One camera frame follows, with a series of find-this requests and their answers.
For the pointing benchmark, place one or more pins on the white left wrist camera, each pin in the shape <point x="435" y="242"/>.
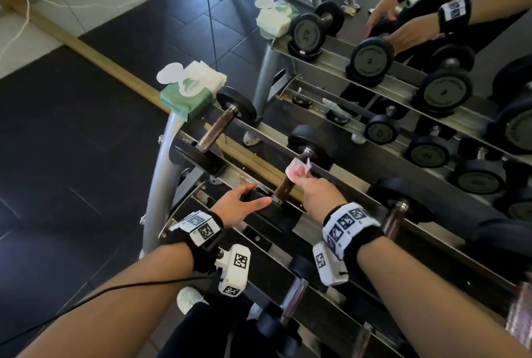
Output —
<point x="235" y="270"/>

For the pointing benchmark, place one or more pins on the black left wristband with markers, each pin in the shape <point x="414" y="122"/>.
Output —
<point x="199" y="231"/>

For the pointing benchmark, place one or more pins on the black wristband with markers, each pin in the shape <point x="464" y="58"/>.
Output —
<point x="353" y="227"/>
<point x="199" y="231"/>

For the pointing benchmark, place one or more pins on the person's black trousers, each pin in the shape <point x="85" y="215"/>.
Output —
<point x="199" y="332"/>

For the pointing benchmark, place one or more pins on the wooden mirror base rail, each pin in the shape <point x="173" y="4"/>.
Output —
<point x="104" y="60"/>

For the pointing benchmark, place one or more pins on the person's left thumb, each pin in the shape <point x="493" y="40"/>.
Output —
<point x="257" y="203"/>

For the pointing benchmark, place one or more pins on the grey metal dumbbell rack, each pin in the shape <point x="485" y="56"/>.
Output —
<point x="160" y="187"/>

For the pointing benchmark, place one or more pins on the person's left hand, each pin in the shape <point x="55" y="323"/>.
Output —
<point x="232" y="208"/>

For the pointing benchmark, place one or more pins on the person's white shoe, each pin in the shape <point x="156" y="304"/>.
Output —
<point x="189" y="299"/>

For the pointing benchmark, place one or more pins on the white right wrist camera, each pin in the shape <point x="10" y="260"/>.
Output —
<point x="326" y="264"/>

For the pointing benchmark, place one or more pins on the black dumbbell with chrome collar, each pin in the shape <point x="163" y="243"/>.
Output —
<point x="399" y="193"/>

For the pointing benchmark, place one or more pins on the large black dumbbell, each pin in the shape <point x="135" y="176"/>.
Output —
<point x="503" y="241"/>

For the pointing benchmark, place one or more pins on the person's left forearm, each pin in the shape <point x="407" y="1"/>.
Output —
<point x="116" y="308"/>

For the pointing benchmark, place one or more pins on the person's right forearm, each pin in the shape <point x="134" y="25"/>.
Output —
<point x="428" y="303"/>

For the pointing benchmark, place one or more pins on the black right wristband with markers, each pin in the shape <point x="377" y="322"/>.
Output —
<point x="353" y="227"/>

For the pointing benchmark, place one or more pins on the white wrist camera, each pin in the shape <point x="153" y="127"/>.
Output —
<point x="326" y="264"/>
<point x="235" y="270"/>

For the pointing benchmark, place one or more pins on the person's right fingers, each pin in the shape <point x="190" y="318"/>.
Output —
<point x="305" y="182"/>

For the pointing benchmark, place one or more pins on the white wet wipe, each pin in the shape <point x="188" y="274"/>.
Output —
<point x="296" y="168"/>

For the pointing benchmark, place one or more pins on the green wet wipes pack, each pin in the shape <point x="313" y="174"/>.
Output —
<point x="187" y="102"/>

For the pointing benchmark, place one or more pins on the person's right hand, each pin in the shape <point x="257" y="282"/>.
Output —
<point x="322" y="199"/>

